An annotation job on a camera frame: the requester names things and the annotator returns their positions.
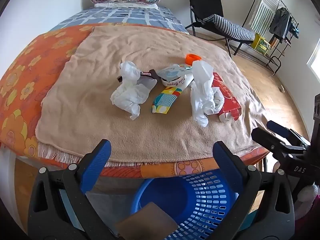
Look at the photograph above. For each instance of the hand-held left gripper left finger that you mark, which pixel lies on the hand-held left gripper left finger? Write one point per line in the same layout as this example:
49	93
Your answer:
97	160

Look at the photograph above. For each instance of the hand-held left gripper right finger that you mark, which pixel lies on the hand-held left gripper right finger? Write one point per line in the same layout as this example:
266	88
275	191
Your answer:
227	160

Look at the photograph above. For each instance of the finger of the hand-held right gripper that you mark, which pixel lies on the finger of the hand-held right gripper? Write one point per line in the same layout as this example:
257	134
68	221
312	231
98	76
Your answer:
267	138
277	127

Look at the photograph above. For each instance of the red carton box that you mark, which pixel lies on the red carton box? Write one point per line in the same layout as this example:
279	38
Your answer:
231	97

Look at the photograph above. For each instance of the blue plastic basket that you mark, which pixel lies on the blue plastic basket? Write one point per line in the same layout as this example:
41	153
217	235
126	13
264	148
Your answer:
170	195

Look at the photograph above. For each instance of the white plastic bag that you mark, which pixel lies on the white plastic bag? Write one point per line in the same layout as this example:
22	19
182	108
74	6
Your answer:
202	90

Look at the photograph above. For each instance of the white tissue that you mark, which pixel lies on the white tissue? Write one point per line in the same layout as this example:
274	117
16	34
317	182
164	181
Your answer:
130	90

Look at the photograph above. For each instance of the orange plastic lid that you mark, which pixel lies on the orange plastic lid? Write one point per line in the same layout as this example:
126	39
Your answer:
193	58

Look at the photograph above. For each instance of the pink white plush toy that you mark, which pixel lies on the pink white plush toy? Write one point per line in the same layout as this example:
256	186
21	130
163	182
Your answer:
308	196

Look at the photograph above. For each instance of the beige blanket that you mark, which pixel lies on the beige blanket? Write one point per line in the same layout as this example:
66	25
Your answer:
95	120

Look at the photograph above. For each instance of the black clothes rack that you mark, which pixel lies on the black clothes rack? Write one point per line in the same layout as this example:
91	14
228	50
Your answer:
275	57

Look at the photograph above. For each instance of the window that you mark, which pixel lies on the window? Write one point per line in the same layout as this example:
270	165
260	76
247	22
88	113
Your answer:
315	62

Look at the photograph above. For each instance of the brown cardboard piece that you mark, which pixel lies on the brown cardboard piece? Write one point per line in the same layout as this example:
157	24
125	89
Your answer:
150	221

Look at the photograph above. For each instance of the yellow plastic crate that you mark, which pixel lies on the yellow plastic crate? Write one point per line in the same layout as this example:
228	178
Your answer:
261	43

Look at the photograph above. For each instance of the colourful patterned packet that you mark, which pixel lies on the colourful patterned packet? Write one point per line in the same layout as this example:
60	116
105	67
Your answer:
166	100

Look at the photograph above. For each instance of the teal garment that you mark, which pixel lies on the teal garment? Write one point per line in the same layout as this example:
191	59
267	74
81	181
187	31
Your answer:
295	31

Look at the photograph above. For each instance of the white bird print pouch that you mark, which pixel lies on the white bird print pouch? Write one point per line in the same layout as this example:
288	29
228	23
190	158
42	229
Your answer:
172	75

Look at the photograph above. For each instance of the dark candy wrapper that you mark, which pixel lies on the dark candy wrapper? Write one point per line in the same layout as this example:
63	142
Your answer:
153	74

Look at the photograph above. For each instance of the dark grey jacket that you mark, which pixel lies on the dark grey jacket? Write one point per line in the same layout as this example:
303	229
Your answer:
280	23

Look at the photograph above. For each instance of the striped chair cushion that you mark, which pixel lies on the striped chair cushion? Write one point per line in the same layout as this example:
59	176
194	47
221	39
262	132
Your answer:
232	28

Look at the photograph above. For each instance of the orange floral blanket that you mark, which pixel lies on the orange floral blanket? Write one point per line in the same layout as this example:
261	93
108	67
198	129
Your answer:
27	75

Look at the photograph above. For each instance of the green striped towel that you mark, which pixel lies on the green striped towel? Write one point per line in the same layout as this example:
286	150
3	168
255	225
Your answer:
263	10

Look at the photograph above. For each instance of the black folding chair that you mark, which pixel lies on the black folding chair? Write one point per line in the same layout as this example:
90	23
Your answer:
203	2

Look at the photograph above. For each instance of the blue checkered bed sheet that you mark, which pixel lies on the blue checkered bed sheet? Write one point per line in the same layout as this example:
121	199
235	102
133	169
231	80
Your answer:
120	16

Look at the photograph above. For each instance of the folded white sheet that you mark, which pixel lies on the folded white sheet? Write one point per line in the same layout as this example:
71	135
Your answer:
125	5

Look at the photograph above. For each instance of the white bed frame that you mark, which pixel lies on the white bed frame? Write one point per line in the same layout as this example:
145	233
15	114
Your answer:
10	152

